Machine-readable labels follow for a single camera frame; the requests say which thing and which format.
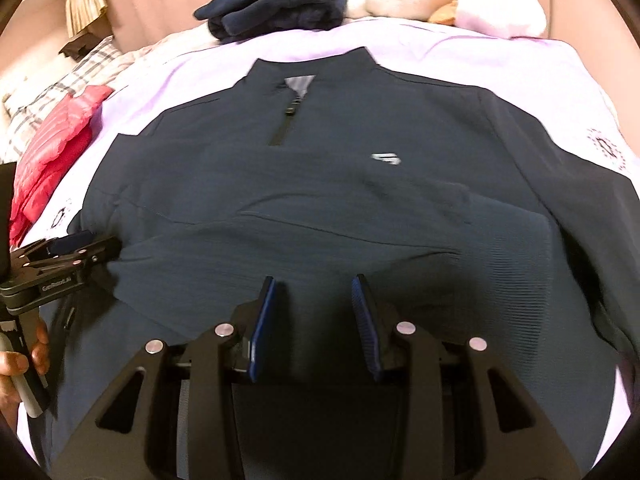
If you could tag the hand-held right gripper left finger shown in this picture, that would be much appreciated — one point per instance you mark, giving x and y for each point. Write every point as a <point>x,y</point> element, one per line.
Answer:
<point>262,330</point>

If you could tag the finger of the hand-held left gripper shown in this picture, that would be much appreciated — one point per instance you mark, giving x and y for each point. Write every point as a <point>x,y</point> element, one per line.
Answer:
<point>95,255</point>
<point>70,244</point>

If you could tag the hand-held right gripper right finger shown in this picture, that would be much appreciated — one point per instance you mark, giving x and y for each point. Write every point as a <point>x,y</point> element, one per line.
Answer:
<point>367,330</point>

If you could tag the dark navy zip jacket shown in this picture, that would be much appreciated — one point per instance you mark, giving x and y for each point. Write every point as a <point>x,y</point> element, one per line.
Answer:
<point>320,200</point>

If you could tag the folded navy fleece clothes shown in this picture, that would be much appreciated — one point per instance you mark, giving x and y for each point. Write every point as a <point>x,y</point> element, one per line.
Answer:
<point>280,5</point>

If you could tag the person's left hand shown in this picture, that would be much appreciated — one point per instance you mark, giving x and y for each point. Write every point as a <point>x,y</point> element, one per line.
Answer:
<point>12,385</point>

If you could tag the red down jacket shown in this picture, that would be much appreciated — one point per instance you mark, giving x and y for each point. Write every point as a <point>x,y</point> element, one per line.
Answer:
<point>55,145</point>

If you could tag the small black object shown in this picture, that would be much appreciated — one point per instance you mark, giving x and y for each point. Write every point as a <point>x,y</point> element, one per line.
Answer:
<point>80,42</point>

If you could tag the purple floral blanket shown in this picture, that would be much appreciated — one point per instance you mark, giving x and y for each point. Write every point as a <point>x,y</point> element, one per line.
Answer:
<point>200,75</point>

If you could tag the tan striped bundle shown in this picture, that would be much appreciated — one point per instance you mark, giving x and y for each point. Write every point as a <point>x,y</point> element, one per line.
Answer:
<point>87,0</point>

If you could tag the small orange plush item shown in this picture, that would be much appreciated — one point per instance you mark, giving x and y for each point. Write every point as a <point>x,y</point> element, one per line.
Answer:
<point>445,12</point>

